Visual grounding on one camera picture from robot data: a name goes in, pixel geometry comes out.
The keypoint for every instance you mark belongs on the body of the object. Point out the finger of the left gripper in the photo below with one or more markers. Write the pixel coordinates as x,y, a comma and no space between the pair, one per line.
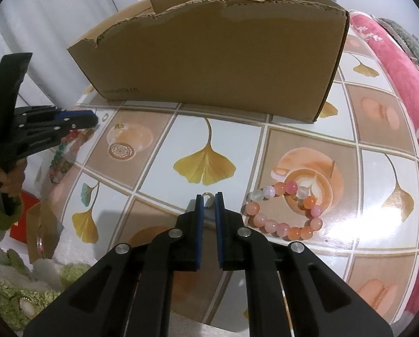
69,128
72,115

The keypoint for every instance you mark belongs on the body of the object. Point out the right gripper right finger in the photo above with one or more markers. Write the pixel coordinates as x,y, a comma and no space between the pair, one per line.
290,291

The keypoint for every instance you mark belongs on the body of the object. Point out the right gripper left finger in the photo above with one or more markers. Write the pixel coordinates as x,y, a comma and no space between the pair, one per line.
128,291

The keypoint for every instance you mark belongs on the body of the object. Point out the gold crystal pendant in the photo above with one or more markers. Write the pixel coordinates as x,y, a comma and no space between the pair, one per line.
119,126

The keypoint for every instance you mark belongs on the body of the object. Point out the person left hand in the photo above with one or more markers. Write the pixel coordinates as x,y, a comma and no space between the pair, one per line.
12,182

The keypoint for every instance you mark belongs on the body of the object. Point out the green fluffy rug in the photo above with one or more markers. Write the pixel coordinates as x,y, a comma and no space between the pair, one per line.
24,292

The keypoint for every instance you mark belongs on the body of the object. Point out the red gift bag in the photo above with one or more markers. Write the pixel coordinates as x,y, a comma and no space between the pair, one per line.
18,230

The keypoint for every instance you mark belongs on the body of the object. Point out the white curtain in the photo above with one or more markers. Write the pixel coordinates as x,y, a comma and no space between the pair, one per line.
46,29

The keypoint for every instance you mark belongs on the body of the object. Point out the patterned tile tablecloth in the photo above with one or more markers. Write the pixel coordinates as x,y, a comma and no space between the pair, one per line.
346,185

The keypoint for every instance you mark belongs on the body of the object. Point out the brown cardboard box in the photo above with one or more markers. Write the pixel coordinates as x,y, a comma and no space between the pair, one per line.
266,56

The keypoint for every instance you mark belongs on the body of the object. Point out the pink floral blanket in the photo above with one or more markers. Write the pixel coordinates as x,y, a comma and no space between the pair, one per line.
405,77

